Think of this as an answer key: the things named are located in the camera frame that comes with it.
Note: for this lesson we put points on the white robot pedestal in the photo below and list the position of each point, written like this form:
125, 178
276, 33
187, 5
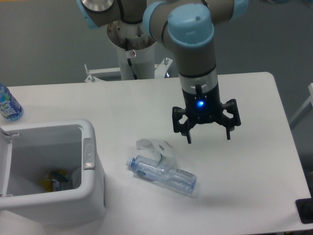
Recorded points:
135, 50

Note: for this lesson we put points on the white frame at right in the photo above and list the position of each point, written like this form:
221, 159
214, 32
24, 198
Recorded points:
303, 110

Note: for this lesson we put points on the blue labelled water bottle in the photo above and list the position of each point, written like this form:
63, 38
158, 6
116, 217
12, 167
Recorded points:
10, 108

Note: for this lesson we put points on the black clamp at table edge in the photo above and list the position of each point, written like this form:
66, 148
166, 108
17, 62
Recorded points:
305, 210

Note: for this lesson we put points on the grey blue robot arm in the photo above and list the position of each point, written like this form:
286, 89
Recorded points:
184, 27

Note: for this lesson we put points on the white plastic bag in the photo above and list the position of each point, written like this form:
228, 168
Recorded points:
158, 150

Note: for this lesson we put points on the white pedestal base frame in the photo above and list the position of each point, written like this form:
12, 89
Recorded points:
166, 69

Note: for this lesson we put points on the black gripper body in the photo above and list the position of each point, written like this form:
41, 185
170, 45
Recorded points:
203, 109

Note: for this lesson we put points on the white trash can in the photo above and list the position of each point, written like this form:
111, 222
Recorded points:
28, 152

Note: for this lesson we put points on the yellow blue trash wrapper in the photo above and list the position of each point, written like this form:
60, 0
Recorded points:
56, 180

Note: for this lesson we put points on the crushed clear plastic bottle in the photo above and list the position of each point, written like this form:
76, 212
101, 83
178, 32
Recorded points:
157, 171

